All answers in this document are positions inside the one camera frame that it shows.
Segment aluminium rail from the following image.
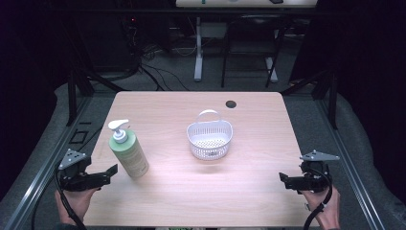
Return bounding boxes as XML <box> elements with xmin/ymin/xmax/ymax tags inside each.
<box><xmin>2</xmin><ymin>95</ymin><xmax>94</xmax><ymax>230</ymax></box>
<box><xmin>315</xmin><ymin>98</ymin><xmax>387</xmax><ymax>230</ymax></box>

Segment white desk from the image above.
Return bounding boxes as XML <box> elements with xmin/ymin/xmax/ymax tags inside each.
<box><xmin>174</xmin><ymin>0</ymin><xmax>319</xmax><ymax>83</ymax></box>

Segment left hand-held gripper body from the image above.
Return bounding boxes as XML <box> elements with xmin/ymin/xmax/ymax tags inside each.
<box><xmin>56</xmin><ymin>149</ymin><xmax>111</xmax><ymax>193</ymax></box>

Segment black metal frame stand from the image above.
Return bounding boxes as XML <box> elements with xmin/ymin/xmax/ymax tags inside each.
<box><xmin>64</xmin><ymin>68</ymin><xmax>130</xmax><ymax>127</ymax></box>
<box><xmin>280</xmin><ymin>67</ymin><xmax>339</xmax><ymax>130</ymax></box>

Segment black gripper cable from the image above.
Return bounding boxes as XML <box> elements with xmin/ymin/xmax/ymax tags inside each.
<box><xmin>53</xmin><ymin>167</ymin><xmax>88</xmax><ymax>230</ymax></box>
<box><xmin>302</xmin><ymin>167</ymin><xmax>334</xmax><ymax>230</ymax></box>

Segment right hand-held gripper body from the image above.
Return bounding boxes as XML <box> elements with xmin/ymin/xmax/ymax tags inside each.
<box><xmin>299</xmin><ymin>149</ymin><xmax>341</xmax><ymax>195</ymax></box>

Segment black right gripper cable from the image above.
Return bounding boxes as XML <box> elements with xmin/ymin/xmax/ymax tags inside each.
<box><xmin>302</xmin><ymin>167</ymin><xmax>334</xmax><ymax>230</ymax></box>

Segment black chair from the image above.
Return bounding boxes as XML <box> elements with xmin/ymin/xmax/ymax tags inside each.
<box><xmin>220</xmin><ymin>13</ymin><xmax>289</xmax><ymax>89</ymax></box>

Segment black floor cables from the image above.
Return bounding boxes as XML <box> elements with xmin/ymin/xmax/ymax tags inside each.
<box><xmin>135</xmin><ymin>41</ymin><xmax>192</xmax><ymax>92</ymax></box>

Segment green pump bottle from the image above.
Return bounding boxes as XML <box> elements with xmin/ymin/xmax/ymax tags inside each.
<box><xmin>107</xmin><ymin>119</ymin><xmax>150</xmax><ymax>179</ymax></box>

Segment person's left hand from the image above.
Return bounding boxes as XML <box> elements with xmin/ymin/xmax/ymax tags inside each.
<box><xmin>54</xmin><ymin>187</ymin><xmax>100</xmax><ymax>226</ymax></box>

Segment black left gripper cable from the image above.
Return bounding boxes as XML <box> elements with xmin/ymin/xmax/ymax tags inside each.
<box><xmin>53</xmin><ymin>167</ymin><xmax>88</xmax><ymax>230</ymax></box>

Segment white plastic basket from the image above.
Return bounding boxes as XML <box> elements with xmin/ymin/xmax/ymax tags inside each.
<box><xmin>186</xmin><ymin>108</ymin><xmax>235</xmax><ymax>161</ymax></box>

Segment person's right hand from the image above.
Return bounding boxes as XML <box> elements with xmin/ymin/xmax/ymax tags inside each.
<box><xmin>301</xmin><ymin>186</ymin><xmax>341</xmax><ymax>230</ymax></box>

